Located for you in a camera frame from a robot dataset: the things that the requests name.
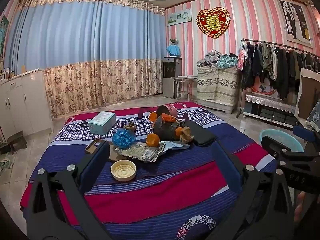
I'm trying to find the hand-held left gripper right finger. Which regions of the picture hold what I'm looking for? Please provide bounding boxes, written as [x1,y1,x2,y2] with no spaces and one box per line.
[211,140,298,240]

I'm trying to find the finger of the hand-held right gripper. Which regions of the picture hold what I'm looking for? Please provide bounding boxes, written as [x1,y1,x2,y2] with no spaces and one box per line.
[261,135,302,167]
[292,124,320,145]

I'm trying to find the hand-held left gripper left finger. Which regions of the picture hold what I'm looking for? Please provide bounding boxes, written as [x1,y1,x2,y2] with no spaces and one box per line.
[25,141,112,240]

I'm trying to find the light blue plastic basket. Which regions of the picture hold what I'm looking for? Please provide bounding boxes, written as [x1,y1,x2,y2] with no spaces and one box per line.
[259,129,305,153]

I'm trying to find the cream round lid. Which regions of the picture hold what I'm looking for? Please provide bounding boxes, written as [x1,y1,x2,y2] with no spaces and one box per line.
[111,160,137,181]

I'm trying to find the printed packet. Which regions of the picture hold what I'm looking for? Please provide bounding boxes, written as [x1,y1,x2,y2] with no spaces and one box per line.
[117,142,163,163]

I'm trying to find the brown paper bag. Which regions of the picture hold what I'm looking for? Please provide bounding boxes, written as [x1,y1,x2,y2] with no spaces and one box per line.
[179,126,195,144]

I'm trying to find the light blue face mask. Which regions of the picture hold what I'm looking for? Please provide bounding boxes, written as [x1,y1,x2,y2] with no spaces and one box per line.
[160,140,191,153]

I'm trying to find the dark cup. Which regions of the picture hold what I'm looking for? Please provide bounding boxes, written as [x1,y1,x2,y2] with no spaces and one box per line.
[152,116,178,142]

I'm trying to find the orange plastic wrapper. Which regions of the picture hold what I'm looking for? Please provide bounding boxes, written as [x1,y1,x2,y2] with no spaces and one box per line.
[160,113,177,124]

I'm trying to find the person's right hand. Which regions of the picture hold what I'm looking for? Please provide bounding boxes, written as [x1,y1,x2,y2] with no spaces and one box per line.
[294,191,320,228]

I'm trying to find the brown phone case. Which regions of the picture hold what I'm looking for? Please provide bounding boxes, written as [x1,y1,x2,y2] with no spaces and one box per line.
[85,138,130,164]

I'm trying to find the blue patterned fringed cloth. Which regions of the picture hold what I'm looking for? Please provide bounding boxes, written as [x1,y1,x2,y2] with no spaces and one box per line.
[304,102,320,131]

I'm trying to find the low glass tv stand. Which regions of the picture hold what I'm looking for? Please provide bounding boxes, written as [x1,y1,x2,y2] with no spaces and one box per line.
[241,92,300,128]

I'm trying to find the teal cardboard box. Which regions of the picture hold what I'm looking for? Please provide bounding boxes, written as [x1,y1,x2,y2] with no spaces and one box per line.
[87,111,117,136]

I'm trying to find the white framed brown board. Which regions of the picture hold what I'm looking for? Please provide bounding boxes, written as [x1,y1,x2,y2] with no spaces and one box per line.
[295,67,320,121]

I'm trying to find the white lace cloth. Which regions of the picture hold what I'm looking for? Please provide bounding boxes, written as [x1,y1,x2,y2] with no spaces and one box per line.
[245,92,298,114]

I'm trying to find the black wallet case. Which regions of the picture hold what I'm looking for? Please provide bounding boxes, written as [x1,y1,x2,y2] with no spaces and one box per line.
[184,120,217,147]

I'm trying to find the bed with striped blanket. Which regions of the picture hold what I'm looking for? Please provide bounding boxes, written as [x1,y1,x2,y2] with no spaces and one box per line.
[20,101,279,240]

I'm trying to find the row of hanging clothes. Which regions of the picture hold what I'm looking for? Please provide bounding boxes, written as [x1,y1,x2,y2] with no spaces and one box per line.
[241,41,320,100]

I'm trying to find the cabinet under patterned cloth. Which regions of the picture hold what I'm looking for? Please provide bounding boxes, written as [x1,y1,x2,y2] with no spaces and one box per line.
[196,64,239,113]

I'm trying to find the pink cup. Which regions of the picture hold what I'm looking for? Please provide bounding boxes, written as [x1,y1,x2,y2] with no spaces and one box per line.
[156,105,179,118]

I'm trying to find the low wooden stool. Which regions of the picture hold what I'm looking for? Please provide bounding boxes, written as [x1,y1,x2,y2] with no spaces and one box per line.
[0,135,28,155]

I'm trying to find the crumpled floor cloth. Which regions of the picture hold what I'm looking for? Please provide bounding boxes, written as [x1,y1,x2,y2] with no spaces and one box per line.
[0,152,14,171]

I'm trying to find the white cabinet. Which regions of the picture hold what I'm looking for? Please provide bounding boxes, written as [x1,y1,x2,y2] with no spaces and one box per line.
[0,69,54,141]

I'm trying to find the metal clothes rack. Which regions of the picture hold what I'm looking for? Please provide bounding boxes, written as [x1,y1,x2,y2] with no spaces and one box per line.
[236,38,320,118]

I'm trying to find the pink hanging bag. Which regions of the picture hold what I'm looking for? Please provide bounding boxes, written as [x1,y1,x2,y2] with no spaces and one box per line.
[236,40,248,71]

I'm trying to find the small metal table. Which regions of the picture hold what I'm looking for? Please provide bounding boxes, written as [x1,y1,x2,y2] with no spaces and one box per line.
[172,75,198,100]

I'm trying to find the pile of clothes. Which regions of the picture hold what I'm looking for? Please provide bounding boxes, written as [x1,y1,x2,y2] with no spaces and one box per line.
[196,49,239,69]

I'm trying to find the grey water dispenser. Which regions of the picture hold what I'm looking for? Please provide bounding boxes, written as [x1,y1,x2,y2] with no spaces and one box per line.
[162,57,183,99]

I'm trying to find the blue and floral curtain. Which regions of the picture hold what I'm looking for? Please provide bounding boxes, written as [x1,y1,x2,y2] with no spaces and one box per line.
[4,0,167,118]

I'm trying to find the blue cloth cover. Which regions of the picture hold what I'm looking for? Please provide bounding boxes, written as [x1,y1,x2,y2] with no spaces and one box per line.
[166,44,182,56]

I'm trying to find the window silhouette wall poster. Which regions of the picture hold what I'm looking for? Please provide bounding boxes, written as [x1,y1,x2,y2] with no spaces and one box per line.
[277,0,314,48]

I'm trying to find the red heart wall decoration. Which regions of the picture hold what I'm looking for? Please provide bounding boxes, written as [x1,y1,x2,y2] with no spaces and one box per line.
[196,8,231,40]

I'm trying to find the green wall poster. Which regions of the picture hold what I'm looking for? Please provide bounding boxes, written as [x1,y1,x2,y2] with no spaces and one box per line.
[0,15,9,56]

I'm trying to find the landscape wall picture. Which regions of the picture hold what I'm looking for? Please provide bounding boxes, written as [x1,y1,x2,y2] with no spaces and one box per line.
[167,8,193,27]

